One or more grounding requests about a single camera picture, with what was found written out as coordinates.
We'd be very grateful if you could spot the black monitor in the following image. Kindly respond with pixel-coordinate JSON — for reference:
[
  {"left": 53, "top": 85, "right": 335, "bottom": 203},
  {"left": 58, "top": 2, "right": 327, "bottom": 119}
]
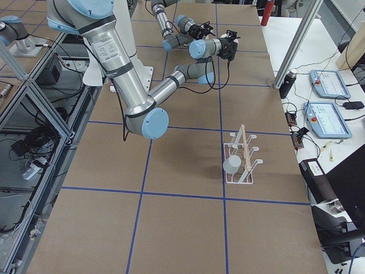
[{"left": 326, "top": 146, "right": 365, "bottom": 228}]

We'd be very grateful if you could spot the red bottle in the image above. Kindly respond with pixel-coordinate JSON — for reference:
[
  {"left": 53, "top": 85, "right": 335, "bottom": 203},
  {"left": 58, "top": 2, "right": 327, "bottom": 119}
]
[{"left": 261, "top": 0, "right": 275, "bottom": 26}]

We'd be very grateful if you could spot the white wire cup rack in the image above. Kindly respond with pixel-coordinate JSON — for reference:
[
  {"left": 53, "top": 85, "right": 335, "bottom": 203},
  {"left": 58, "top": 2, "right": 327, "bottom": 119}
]
[{"left": 223, "top": 124, "right": 263, "bottom": 185}]

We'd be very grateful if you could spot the white ikea cup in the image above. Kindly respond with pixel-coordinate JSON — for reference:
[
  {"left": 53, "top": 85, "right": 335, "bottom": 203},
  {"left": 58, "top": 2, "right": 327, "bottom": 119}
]
[{"left": 223, "top": 155, "right": 242, "bottom": 174}]

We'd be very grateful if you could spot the blue teach pendant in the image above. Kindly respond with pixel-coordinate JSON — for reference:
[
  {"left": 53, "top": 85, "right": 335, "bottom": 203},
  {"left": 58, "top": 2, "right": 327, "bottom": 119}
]
[
  {"left": 303, "top": 102, "right": 352, "bottom": 139},
  {"left": 310, "top": 70, "right": 351, "bottom": 99}
]

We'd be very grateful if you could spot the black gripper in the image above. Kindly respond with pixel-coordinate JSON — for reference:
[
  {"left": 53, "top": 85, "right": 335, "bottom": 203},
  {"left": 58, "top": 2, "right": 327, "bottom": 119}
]
[
  {"left": 218, "top": 38, "right": 236, "bottom": 61},
  {"left": 188, "top": 21, "right": 216, "bottom": 39}
]

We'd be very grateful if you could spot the orange black usb hub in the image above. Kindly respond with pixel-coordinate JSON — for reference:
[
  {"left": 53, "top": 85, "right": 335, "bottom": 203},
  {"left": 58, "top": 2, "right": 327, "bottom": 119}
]
[
  {"left": 291, "top": 132, "right": 304, "bottom": 151},
  {"left": 285, "top": 112, "right": 297, "bottom": 127}
]

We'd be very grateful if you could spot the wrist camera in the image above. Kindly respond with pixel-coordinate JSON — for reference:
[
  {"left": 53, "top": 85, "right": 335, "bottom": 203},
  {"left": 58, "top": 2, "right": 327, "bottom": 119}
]
[{"left": 226, "top": 30, "right": 241, "bottom": 41}]

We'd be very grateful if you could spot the black thermos bottle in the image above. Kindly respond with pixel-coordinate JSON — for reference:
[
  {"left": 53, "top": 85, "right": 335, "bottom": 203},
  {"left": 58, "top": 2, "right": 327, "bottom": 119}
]
[{"left": 279, "top": 68, "right": 298, "bottom": 99}]

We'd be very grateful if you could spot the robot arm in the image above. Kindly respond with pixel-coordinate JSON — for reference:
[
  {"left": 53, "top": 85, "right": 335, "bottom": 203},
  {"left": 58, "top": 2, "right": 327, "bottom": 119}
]
[
  {"left": 151, "top": 0, "right": 215, "bottom": 52},
  {"left": 47, "top": 1, "right": 239, "bottom": 139}
]

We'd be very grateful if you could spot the black power adapter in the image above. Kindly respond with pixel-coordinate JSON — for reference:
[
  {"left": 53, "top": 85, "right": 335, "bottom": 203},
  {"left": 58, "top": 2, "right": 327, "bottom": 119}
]
[{"left": 342, "top": 101, "right": 364, "bottom": 110}]

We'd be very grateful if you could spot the aluminium frame post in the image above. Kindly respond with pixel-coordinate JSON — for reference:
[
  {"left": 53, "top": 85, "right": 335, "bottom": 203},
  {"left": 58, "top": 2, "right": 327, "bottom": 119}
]
[{"left": 273, "top": 0, "right": 323, "bottom": 89}]

